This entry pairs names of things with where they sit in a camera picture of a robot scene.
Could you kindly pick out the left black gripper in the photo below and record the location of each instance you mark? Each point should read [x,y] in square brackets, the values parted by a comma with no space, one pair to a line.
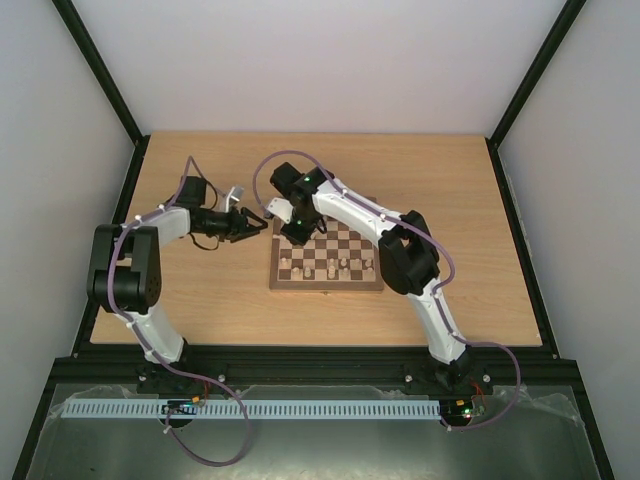
[240,227]

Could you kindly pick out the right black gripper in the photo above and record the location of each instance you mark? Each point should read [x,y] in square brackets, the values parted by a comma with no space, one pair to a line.
[296,233]

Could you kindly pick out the white chess piece four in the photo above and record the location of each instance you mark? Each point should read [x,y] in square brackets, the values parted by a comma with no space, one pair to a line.
[369,274]

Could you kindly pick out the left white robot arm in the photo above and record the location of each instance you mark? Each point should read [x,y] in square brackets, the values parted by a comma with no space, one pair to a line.
[124,275]

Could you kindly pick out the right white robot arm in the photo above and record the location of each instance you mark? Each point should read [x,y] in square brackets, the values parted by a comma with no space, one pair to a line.
[408,256]

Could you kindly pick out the wooden chess board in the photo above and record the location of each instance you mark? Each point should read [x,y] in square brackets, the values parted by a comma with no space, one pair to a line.
[325,248]

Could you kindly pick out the metal front tray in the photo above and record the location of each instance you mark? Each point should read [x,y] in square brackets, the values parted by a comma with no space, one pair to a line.
[537,434]

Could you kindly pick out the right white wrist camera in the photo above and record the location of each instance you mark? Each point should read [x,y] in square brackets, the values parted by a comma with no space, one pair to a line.
[280,208]

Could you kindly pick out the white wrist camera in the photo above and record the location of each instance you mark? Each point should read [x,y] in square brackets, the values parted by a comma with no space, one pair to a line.
[280,208]
[231,198]

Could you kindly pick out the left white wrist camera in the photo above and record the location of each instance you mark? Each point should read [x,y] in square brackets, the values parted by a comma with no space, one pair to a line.
[231,198]

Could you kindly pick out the grey slotted cable duct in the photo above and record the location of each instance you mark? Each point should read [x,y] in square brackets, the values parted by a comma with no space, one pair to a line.
[253,409]

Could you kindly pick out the left black frame post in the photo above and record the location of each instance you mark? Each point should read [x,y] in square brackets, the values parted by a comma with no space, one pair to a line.
[77,29]

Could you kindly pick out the black frame post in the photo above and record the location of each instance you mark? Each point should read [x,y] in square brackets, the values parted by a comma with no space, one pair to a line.
[77,29]
[552,41]

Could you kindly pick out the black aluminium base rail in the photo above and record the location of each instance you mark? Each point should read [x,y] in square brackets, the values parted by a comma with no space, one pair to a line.
[408,369]

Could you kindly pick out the right black frame post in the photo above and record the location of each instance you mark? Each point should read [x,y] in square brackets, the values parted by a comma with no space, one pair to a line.
[552,41]

